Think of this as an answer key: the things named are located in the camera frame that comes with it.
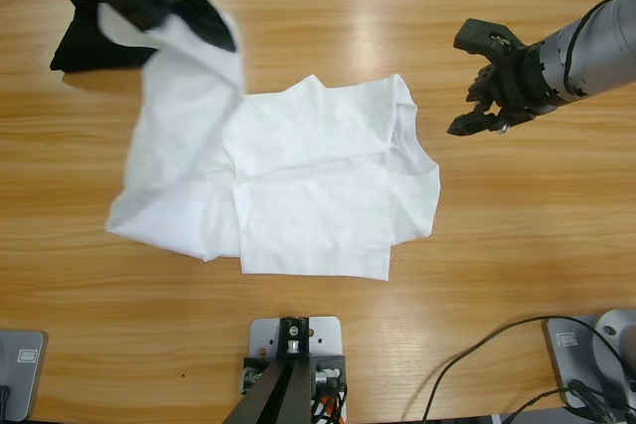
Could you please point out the black post with brackets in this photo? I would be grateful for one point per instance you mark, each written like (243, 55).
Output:
(278, 389)

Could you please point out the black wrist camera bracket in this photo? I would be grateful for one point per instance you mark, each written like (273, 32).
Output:
(477, 34)

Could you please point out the white T-shirt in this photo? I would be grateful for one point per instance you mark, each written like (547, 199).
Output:
(308, 171)

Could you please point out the white mount plate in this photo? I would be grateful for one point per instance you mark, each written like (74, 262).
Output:
(263, 334)

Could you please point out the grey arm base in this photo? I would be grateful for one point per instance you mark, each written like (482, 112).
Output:
(566, 344)
(25, 359)

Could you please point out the black folded garment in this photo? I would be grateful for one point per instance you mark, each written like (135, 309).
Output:
(74, 51)

